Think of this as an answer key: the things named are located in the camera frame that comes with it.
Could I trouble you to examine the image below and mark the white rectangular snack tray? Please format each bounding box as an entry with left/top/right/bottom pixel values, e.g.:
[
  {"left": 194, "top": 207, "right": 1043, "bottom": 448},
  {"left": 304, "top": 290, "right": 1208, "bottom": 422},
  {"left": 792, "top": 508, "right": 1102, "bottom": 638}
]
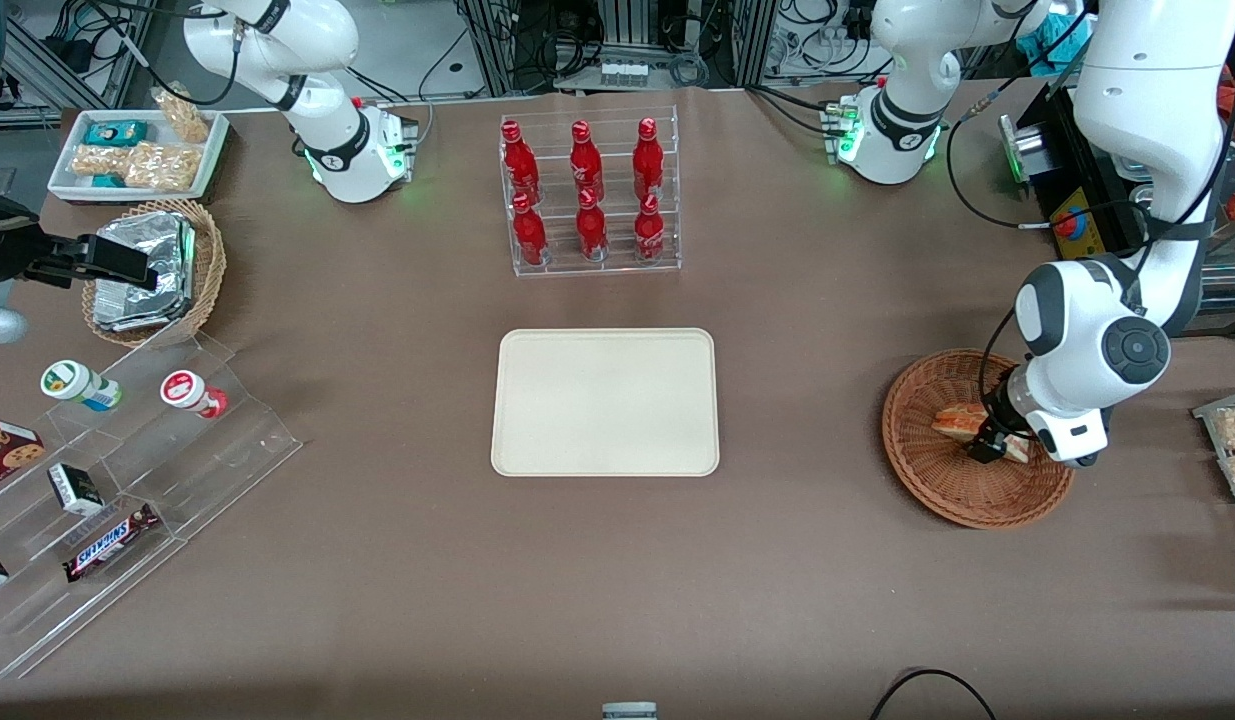
[{"left": 46, "top": 107, "right": 231, "bottom": 207}]

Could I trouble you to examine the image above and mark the teal snack box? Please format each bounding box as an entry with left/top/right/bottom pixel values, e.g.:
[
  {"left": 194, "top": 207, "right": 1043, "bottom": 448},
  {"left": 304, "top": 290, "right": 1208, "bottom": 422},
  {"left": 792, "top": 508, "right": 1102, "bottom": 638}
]
[{"left": 83, "top": 119, "right": 149, "bottom": 149}]

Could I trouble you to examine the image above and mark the triangular sandwich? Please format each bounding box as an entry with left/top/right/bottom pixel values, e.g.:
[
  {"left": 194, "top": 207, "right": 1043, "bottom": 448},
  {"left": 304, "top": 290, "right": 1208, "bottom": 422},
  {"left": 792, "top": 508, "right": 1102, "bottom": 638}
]
[{"left": 931, "top": 402, "right": 1032, "bottom": 465}]

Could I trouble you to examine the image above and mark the clear acrylic stepped display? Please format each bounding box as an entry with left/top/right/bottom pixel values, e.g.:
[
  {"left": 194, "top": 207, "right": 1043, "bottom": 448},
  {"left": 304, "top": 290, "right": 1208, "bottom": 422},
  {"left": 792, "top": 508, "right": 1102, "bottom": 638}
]
[{"left": 0, "top": 329, "right": 304, "bottom": 682}]

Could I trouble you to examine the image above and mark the clear bag of nuts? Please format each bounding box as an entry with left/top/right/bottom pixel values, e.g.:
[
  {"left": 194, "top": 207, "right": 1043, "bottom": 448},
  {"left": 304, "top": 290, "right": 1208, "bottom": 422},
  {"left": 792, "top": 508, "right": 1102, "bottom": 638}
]
[{"left": 153, "top": 86, "right": 212, "bottom": 144}]

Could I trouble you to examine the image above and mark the red cola bottle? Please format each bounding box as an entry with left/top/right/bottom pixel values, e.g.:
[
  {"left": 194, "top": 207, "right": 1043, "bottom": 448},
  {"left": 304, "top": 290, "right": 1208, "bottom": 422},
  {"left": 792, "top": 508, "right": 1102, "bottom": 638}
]
[
  {"left": 575, "top": 187, "right": 611, "bottom": 263},
  {"left": 569, "top": 119, "right": 607, "bottom": 203},
  {"left": 511, "top": 192, "right": 551, "bottom": 268},
  {"left": 633, "top": 192, "right": 667, "bottom": 265},
  {"left": 500, "top": 119, "right": 541, "bottom": 204},
  {"left": 632, "top": 117, "right": 667, "bottom": 201}
]

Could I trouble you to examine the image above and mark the black control box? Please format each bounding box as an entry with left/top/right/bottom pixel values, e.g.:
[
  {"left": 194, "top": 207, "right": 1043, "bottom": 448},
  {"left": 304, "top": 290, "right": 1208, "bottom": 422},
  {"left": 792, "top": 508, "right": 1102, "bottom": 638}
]
[{"left": 999, "top": 85, "right": 1178, "bottom": 265}]

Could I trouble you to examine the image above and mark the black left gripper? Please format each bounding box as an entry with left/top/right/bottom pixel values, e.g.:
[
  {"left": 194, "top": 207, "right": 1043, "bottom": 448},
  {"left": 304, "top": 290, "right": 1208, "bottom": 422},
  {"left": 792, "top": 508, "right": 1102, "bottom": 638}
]
[{"left": 966, "top": 364, "right": 1036, "bottom": 466}]

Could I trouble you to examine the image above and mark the metal wire snack tray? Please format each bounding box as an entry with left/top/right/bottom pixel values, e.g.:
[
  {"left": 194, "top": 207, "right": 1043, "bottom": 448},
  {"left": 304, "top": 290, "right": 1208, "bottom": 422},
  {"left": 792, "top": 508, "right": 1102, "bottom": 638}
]
[{"left": 1191, "top": 386, "right": 1235, "bottom": 553}]

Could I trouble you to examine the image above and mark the black floor cable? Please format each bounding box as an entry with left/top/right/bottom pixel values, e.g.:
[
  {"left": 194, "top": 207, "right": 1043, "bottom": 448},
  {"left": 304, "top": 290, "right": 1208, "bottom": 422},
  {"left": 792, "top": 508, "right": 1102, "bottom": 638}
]
[{"left": 869, "top": 667, "right": 997, "bottom": 720}]

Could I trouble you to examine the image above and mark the brown round wicker basket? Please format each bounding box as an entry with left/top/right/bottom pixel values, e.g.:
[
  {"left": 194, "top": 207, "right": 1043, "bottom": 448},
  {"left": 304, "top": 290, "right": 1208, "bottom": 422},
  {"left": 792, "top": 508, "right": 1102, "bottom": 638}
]
[{"left": 881, "top": 347, "right": 1079, "bottom": 530}]

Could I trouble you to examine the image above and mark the clear acrylic bottle rack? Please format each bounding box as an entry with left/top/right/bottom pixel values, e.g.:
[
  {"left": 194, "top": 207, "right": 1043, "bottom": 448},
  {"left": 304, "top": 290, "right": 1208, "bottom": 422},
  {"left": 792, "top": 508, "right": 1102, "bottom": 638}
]
[{"left": 498, "top": 104, "right": 683, "bottom": 280}]

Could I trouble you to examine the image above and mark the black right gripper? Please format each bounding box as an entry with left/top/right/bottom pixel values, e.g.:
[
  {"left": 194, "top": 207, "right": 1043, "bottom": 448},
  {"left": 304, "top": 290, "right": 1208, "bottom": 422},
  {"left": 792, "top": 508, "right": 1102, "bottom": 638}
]
[{"left": 0, "top": 188, "right": 161, "bottom": 292}]

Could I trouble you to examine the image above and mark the clear bag of crackers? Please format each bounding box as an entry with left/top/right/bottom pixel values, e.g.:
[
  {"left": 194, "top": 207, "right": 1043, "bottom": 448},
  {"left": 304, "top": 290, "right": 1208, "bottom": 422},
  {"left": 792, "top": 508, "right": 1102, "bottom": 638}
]
[{"left": 69, "top": 144, "right": 134, "bottom": 180}]

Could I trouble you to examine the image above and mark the large clear snack bag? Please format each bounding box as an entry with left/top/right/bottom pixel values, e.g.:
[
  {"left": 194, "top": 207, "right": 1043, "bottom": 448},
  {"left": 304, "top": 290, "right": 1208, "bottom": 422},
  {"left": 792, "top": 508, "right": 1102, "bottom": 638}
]
[{"left": 124, "top": 141, "right": 202, "bottom": 193}]

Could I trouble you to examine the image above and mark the small black white carton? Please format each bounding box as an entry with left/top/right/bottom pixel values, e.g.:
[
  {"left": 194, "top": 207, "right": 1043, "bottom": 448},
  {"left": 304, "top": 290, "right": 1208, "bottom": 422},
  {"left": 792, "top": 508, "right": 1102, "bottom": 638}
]
[{"left": 46, "top": 462, "right": 106, "bottom": 518}]

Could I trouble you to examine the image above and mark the foil wrapped package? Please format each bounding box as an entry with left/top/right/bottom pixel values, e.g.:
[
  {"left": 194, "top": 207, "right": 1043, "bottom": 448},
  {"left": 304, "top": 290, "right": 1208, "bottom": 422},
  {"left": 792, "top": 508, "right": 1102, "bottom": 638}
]
[
  {"left": 95, "top": 211, "right": 197, "bottom": 293},
  {"left": 92, "top": 278, "right": 192, "bottom": 333}
]

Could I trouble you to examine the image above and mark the light tan wicker basket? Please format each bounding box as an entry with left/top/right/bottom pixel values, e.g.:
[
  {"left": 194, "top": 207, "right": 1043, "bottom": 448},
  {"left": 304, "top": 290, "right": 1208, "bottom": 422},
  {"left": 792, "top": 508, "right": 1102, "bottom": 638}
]
[{"left": 81, "top": 199, "right": 228, "bottom": 350}]

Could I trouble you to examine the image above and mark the green lid yogurt bottle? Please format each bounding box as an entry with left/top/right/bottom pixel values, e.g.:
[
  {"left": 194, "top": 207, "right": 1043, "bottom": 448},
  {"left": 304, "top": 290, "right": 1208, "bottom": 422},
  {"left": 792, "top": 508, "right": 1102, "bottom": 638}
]
[{"left": 39, "top": 359, "right": 124, "bottom": 414}]

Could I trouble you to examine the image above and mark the teal cloth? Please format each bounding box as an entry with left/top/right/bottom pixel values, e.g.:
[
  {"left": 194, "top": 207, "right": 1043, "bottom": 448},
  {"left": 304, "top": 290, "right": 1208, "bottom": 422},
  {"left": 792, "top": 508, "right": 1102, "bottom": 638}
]
[{"left": 1017, "top": 10, "right": 1094, "bottom": 63}]

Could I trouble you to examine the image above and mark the brown snickers bar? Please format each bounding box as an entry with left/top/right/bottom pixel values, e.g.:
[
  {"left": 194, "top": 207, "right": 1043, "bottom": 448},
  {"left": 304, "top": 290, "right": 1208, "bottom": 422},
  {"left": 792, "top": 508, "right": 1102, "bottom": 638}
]
[{"left": 61, "top": 502, "right": 162, "bottom": 584}]

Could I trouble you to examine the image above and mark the red cookie box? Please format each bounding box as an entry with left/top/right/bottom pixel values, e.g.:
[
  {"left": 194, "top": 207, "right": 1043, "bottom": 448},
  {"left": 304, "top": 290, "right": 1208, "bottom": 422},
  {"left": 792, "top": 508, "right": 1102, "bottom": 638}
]
[{"left": 0, "top": 415, "right": 47, "bottom": 497}]

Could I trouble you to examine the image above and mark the beige rectangular tray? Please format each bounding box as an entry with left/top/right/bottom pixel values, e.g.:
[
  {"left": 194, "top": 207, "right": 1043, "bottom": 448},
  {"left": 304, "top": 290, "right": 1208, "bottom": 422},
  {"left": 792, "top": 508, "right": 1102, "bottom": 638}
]
[{"left": 490, "top": 327, "right": 721, "bottom": 479}]

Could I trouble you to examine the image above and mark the red lid yogurt bottle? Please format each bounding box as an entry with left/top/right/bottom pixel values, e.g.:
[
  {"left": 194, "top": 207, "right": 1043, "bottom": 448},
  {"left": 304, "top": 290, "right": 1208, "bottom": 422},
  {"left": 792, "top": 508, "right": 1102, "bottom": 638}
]
[{"left": 159, "top": 369, "right": 229, "bottom": 420}]

